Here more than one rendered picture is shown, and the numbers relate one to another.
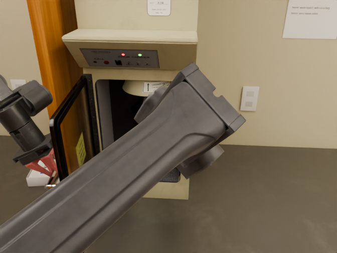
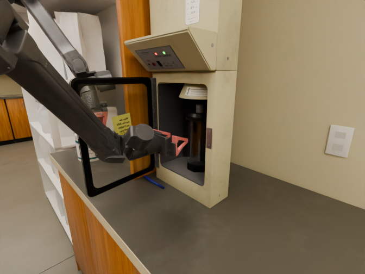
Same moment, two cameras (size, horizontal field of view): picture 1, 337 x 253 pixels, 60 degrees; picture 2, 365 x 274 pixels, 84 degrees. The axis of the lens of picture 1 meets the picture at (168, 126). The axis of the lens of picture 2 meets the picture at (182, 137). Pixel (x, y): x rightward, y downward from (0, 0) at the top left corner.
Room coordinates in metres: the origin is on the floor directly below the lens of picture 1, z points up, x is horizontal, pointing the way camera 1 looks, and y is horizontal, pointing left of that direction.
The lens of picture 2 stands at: (0.29, -0.43, 1.40)
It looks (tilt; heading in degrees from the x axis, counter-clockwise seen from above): 17 degrees down; 43
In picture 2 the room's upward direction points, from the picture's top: straight up
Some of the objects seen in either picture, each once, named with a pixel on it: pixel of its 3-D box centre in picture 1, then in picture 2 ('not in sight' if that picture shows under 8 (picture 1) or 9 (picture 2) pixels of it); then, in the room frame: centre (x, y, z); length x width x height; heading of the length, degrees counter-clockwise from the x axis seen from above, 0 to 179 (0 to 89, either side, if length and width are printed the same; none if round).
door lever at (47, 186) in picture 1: (61, 177); not in sight; (0.58, 0.26, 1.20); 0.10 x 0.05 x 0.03; 3
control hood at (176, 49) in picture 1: (133, 53); (165, 54); (0.76, 0.09, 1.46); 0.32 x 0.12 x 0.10; 87
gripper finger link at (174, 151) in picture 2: not in sight; (175, 142); (0.75, 0.04, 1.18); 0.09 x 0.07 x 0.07; 176
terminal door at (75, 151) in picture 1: (80, 163); (121, 133); (0.65, 0.23, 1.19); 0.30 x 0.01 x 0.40; 3
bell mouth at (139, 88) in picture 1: (149, 79); (202, 89); (0.91, 0.06, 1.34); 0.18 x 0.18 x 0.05
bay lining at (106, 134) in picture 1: (145, 118); (201, 126); (0.94, 0.08, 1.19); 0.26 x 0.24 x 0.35; 87
